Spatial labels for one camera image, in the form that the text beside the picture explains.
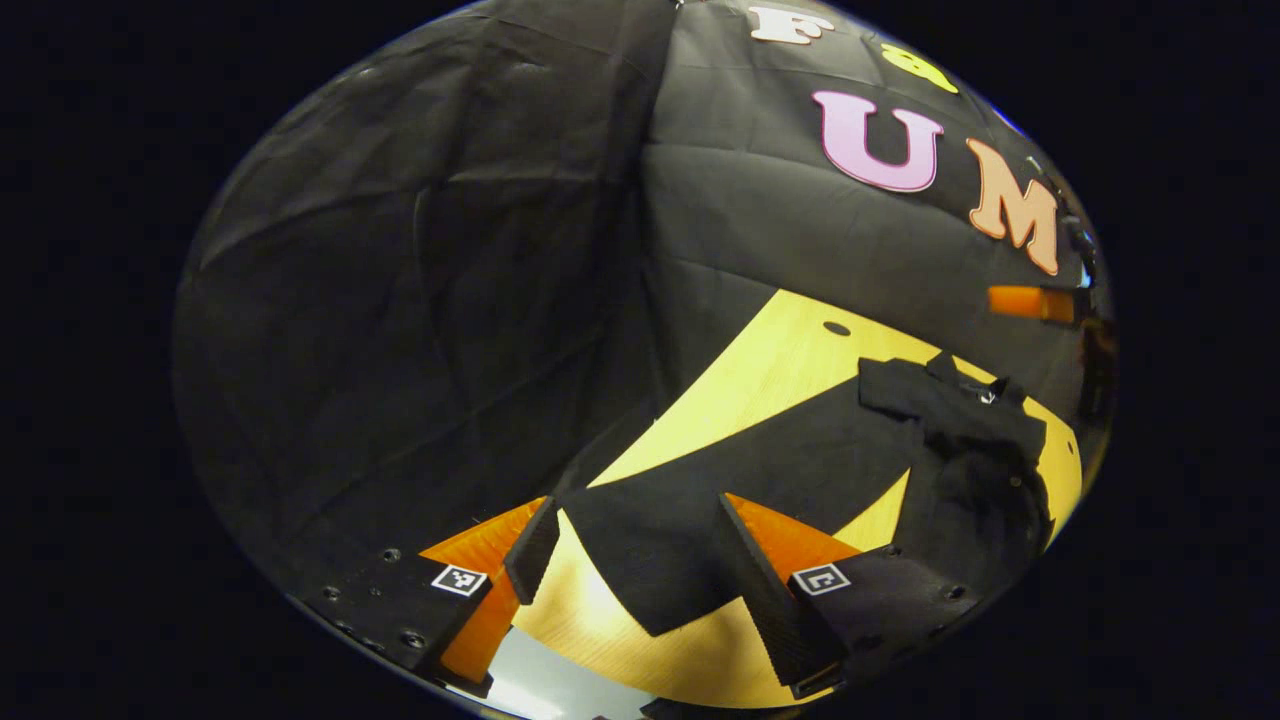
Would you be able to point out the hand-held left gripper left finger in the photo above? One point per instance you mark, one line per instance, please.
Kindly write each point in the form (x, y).
(530, 550)

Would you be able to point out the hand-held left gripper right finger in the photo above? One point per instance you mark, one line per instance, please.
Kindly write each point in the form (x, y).
(770, 600)

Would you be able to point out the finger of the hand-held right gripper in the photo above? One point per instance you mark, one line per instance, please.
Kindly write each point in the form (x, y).
(1025, 302)

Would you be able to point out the black garment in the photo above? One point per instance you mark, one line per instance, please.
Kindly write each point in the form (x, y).
(740, 480)

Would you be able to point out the black backdrop cloth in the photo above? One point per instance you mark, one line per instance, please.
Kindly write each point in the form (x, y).
(420, 300)

